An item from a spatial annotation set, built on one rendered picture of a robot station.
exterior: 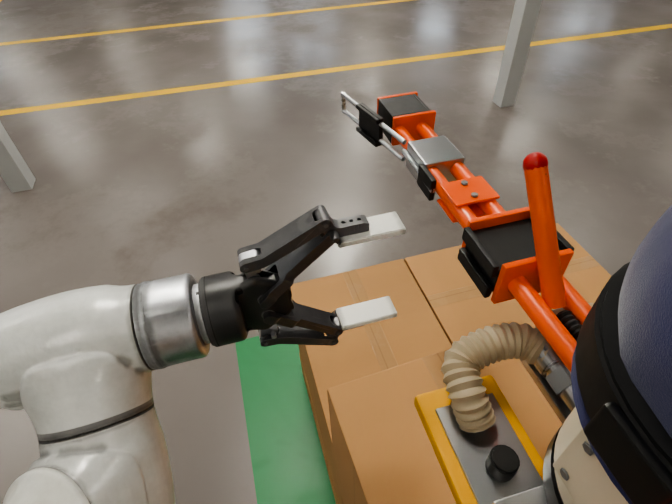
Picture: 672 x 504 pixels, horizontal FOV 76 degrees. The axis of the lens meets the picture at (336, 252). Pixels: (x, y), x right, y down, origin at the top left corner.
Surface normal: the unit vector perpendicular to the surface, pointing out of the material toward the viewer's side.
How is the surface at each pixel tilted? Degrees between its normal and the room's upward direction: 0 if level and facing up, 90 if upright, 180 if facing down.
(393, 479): 0
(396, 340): 0
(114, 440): 48
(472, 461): 0
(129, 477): 57
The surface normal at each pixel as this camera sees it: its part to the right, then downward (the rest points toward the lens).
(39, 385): 0.08, 0.04
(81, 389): 0.29, -0.05
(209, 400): -0.04, -0.72
